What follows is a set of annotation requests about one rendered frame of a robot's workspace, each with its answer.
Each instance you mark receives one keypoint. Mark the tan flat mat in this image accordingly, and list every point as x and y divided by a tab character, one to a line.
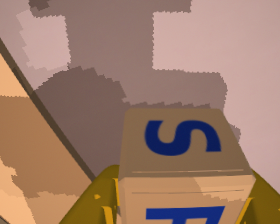
41	173

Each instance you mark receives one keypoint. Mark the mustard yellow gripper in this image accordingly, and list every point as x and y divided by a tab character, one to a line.
98	203

